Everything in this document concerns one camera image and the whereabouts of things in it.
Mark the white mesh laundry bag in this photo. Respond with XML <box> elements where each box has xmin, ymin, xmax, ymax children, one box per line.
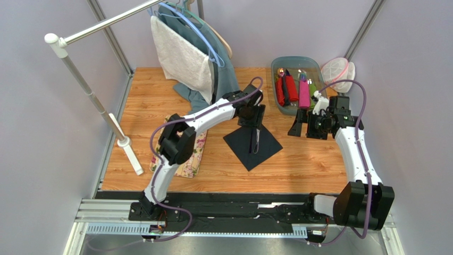
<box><xmin>321</xmin><ymin>57</ymin><xmax>356</xmax><ymax>93</ymax></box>

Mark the silver table knife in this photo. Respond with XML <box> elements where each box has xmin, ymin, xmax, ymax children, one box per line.
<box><xmin>251</xmin><ymin>129</ymin><xmax>260</xmax><ymax>154</ymax></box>

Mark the green napkin roll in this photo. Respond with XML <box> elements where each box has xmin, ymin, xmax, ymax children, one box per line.
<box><xmin>309</xmin><ymin>80</ymin><xmax>318</xmax><ymax>110</ymax></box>

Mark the floral tray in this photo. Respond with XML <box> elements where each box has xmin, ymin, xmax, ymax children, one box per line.
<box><xmin>149</xmin><ymin>114</ymin><xmax>207</xmax><ymax>178</ymax></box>

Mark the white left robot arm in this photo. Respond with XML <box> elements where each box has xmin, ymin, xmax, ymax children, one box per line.
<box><xmin>139</xmin><ymin>84</ymin><xmax>263</xmax><ymax>215</ymax></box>

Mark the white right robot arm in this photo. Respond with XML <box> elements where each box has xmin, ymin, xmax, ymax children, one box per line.
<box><xmin>288</xmin><ymin>96</ymin><xmax>395</xmax><ymax>231</ymax></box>

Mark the teal hanging garment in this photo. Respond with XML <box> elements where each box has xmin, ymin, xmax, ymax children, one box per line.
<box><xmin>158</xmin><ymin>7</ymin><xmax>239</xmax><ymax>114</ymax></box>

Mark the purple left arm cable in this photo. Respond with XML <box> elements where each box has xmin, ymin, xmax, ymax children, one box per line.
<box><xmin>143</xmin><ymin>75</ymin><xmax>264</xmax><ymax>243</ymax></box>

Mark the pink napkin roll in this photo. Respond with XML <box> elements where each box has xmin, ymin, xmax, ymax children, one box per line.
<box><xmin>298</xmin><ymin>74</ymin><xmax>311</xmax><ymax>109</ymax></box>

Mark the wooden clothes hanger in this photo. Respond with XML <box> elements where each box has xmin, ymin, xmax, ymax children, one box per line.
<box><xmin>203</xmin><ymin>20</ymin><xmax>233</xmax><ymax>59</ymax></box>

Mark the white towel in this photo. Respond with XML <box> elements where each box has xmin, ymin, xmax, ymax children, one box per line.
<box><xmin>150</xmin><ymin>16</ymin><xmax>214</xmax><ymax>104</ymax></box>

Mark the black paper napkin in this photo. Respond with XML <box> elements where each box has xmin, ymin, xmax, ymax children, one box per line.
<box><xmin>223</xmin><ymin>126</ymin><xmax>283</xmax><ymax>171</ymax></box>

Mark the red napkin roll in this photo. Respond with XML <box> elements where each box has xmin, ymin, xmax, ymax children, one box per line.
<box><xmin>275</xmin><ymin>75</ymin><xmax>299</xmax><ymax>107</ymax></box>

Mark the blue clothes hanger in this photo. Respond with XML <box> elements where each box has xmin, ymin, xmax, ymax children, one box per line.
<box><xmin>156</xmin><ymin>2</ymin><xmax>224</xmax><ymax>67</ymax></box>

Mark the white clothes rack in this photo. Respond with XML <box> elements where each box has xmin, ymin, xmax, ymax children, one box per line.
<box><xmin>44</xmin><ymin>0</ymin><xmax>167</xmax><ymax>176</ymax></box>

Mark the grey plastic bin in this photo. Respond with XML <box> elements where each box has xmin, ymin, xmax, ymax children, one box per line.
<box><xmin>271</xmin><ymin>56</ymin><xmax>324</xmax><ymax>115</ymax></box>

